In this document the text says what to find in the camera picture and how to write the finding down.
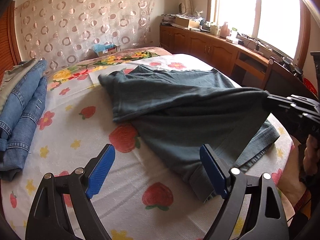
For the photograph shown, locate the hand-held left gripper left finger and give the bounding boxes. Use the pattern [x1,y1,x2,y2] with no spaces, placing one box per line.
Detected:
[25,144,116,240]

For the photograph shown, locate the wooden window cabinet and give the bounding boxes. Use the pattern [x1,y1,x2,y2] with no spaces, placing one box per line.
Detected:
[159,23,312,92]

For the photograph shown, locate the folded blue jeans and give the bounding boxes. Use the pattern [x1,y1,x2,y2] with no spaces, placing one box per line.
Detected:
[0,60,48,182]

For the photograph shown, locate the strawberry print bed sheet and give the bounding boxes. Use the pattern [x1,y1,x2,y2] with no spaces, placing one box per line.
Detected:
[0,54,295,240]

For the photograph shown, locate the person's right hand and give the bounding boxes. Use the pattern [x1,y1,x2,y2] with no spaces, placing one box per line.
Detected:
[302,133,320,178]

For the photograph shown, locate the folded beige pants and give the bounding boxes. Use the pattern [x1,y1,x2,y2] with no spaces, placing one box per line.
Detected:
[0,58,38,112]

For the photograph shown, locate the white power strip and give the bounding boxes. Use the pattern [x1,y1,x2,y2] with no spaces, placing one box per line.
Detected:
[246,44,273,55]

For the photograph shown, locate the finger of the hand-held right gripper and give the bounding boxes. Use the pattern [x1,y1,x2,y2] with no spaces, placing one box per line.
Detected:
[262,99,304,117]
[266,94,320,108]

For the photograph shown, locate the dark teal pants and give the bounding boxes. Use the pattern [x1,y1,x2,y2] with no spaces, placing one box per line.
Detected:
[98,64,280,203]

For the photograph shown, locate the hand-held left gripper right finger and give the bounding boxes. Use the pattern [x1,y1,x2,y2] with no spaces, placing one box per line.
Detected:
[199,144,290,240]

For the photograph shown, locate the small cardboard box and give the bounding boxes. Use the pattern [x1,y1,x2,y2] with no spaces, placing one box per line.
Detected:
[96,45,122,57]

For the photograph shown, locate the circle pattern sheer curtain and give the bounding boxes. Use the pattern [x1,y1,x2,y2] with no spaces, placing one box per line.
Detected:
[14,0,157,68]

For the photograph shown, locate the window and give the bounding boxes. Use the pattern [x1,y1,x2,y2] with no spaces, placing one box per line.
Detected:
[207,0,311,64]

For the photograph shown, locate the flat cardboard box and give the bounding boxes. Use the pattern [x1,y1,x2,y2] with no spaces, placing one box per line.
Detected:
[174,16,201,28]

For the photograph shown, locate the wooden headboard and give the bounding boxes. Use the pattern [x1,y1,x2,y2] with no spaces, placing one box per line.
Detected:
[0,1,23,87]

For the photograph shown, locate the pink bottle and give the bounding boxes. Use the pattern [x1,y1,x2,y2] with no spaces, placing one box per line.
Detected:
[219,21,231,37]

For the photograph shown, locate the blue plastic bag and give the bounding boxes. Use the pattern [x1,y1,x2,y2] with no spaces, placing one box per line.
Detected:
[93,43,116,53]

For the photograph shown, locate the dark chair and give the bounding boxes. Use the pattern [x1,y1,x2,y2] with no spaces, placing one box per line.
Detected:
[264,57,304,92]

